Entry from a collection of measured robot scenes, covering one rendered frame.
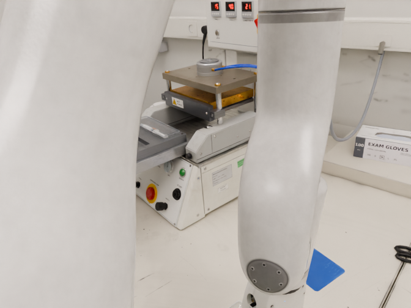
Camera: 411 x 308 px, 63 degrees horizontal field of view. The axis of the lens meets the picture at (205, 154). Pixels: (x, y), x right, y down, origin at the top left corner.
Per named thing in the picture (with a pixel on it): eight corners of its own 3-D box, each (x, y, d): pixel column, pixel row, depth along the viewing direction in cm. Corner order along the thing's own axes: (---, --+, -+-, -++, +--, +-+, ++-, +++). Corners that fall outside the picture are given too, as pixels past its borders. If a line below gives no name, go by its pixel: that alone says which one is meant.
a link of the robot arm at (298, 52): (337, 8, 25) (306, 316, 36) (347, 10, 38) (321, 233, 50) (223, 13, 28) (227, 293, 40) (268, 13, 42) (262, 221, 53)
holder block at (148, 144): (150, 123, 108) (149, 115, 107) (186, 141, 94) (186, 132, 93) (101, 139, 99) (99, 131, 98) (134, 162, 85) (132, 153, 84)
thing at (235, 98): (211, 89, 120) (210, 62, 116) (257, 102, 104) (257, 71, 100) (171, 101, 111) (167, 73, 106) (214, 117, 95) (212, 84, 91)
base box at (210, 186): (236, 137, 146) (235, 99, 138) (309, 167, 119) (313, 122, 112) (125, 185, 118) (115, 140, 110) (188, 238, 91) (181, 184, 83)
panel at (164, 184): (127, 186, 116) (139, 134, 113) (176, 227, 95) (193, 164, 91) (122, 186, 115) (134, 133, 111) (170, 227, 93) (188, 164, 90)
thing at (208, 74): (220, 83, 126) (218, 47, 120) (286, 100, 104) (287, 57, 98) (165, 99, 113) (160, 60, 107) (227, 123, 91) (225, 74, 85)
